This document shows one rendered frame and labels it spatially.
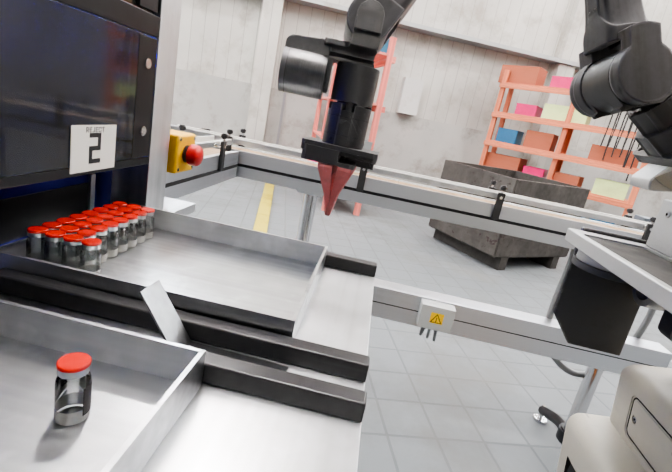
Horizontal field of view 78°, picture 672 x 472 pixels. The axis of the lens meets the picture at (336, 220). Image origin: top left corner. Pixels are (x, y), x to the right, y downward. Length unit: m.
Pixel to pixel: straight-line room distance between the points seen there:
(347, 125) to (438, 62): 7.17
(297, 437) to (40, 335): 0.24
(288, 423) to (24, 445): 0.18
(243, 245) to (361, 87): 0.32
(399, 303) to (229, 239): 0.96
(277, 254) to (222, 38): 6.77
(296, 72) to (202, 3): 6.95
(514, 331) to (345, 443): 1.34
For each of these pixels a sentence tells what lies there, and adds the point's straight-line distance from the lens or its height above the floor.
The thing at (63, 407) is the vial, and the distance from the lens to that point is 0.36.
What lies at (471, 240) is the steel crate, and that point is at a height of 0.19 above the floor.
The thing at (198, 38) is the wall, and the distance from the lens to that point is 7.42.
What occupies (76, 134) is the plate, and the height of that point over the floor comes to 1.04.
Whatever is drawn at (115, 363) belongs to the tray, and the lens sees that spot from 0.42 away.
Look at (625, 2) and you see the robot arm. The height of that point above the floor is 1.33.
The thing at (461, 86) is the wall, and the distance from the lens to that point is 7.84.
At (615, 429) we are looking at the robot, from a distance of 0.70.
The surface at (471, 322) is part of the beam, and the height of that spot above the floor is 0.50.
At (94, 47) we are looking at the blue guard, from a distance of 0.62.
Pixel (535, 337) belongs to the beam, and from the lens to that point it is 1.70.
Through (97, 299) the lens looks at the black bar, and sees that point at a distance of 0.49.
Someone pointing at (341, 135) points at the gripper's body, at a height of 1.10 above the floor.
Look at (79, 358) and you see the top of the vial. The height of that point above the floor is 0.93.
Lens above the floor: 1.12
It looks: 14 degrees down
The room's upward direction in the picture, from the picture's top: 11 degrees clockwise
